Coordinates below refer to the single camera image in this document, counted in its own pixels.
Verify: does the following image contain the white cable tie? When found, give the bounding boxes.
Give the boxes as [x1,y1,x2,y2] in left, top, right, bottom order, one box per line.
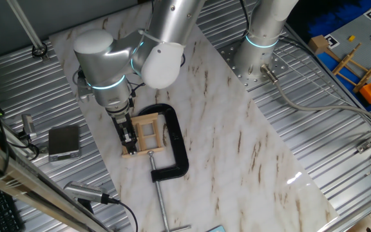
[138,29,186,46]

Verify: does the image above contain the small silver depth camera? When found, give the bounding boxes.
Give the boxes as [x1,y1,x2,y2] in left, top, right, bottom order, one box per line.
[21,114,37,140]

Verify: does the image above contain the metal pole with ring base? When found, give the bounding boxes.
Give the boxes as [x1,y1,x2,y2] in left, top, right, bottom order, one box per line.
[6,0,50,62]

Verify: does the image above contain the black camera stand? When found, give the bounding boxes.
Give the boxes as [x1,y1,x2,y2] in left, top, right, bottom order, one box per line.
[77,198,95,215]

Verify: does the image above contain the small metal corner bracket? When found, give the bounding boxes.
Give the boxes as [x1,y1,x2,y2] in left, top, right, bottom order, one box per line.
[356,140,371,155]

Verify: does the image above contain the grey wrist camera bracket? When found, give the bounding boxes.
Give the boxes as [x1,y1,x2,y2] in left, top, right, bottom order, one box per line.
[77,75,95,101]

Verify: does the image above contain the tan cardboard cube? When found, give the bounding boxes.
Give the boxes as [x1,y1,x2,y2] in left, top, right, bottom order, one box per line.
[307,34,330,56]

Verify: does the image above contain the aluminium frame bar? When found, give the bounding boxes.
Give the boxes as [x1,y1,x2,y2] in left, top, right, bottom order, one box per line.
[0,133,111,232]

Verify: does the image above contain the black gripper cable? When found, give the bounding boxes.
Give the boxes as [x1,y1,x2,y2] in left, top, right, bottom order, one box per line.
[128,82,146,108]

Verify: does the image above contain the black C-clamp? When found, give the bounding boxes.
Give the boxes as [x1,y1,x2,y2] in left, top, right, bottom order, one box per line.
[138,102,193,232]

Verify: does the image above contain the black camera cable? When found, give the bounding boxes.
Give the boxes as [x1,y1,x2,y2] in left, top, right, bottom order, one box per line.
[108,198,139,232]

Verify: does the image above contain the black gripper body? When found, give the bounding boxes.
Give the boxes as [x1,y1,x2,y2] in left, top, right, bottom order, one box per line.
[111,111,137,146]

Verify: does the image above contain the silver digital scale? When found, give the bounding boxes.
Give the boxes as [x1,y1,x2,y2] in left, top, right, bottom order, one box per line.
[48,124,82,163]

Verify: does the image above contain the camera mount with cable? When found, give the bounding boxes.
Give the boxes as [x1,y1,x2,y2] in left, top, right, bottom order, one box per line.
[17,130,41,161]

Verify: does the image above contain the thick grey robot cable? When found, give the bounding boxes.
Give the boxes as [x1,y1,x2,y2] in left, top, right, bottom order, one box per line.
[260,63,371,130]

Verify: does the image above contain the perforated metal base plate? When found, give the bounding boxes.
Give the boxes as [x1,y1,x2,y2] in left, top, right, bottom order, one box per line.
[219,38,290,92]

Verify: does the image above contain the grey brick baseplate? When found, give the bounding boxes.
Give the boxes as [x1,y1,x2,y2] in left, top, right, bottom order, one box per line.
[323,8,371,97]

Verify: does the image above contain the thin grey cable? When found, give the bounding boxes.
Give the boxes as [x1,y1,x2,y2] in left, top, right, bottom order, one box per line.
[277,35,371,131]

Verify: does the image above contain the white marble pattern board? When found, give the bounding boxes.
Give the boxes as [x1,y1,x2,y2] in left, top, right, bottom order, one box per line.
[48,1,339,232]

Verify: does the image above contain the blue foam sheet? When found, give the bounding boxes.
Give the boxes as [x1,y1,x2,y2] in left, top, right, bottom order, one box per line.
[307,0,371,37]

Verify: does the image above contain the miniature wooden sliding window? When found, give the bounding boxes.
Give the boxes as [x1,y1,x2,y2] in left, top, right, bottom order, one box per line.
[120,112,166,159]

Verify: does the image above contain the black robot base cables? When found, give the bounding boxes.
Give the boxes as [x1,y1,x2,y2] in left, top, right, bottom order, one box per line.
[239,0,252,38]

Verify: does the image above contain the blue base sheet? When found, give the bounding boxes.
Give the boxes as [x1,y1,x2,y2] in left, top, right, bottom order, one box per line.
[316,51,371,112]

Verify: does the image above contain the large silver depth camera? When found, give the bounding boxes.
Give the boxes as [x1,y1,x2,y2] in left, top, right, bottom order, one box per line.
[63,180,111,206]

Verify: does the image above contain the miniature wooden rack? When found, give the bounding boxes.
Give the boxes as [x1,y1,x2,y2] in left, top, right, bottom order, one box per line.
[328,43,371,94]

